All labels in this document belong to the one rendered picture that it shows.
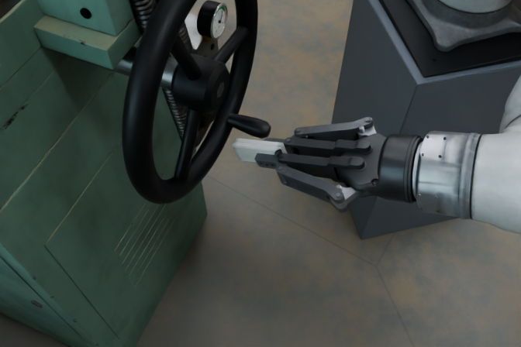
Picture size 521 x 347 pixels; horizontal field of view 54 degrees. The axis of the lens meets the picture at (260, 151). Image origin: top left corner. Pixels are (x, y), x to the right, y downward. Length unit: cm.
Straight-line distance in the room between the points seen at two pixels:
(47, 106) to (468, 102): 72
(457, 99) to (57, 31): 69
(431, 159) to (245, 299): 86
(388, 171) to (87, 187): 45
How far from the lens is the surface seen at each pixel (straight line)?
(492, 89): 103
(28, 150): 67
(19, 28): 61
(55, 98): 68
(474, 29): 100
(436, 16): 100
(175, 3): 48
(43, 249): 78
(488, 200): 54
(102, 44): 57
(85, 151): 77
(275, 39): 185
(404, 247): 142
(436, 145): 55
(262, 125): 67
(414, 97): 94
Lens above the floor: 124
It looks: 55 degrees down
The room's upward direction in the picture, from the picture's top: straight up
